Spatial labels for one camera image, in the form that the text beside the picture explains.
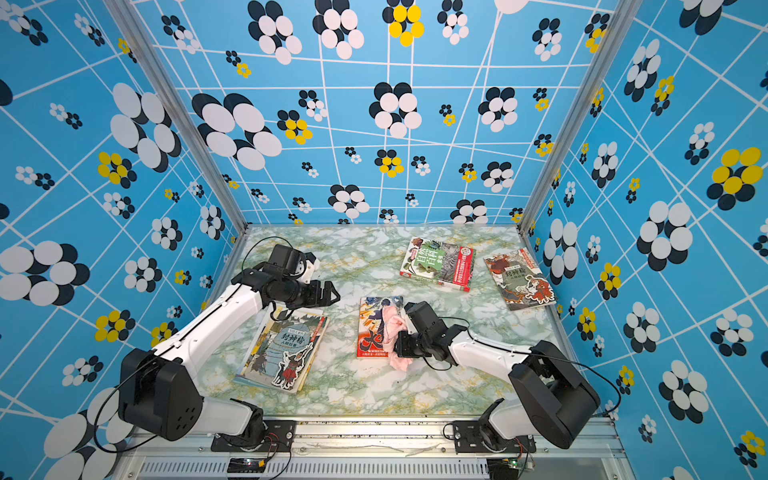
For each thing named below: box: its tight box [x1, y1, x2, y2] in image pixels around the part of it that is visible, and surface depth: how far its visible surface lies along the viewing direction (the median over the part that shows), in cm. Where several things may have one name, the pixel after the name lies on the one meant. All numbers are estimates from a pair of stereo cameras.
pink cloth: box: [382, 306, 415, 372], surface depth 84 cm
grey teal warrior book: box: [233, 308, 330, 394], surface depth 87 cm
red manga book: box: [356, 296, 404, 358], surface depth 93 cm
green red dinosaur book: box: [400, 236, 476, 292], surface depth 107 cm
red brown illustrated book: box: [483, 247, 557, 311], surface depth 104 cm
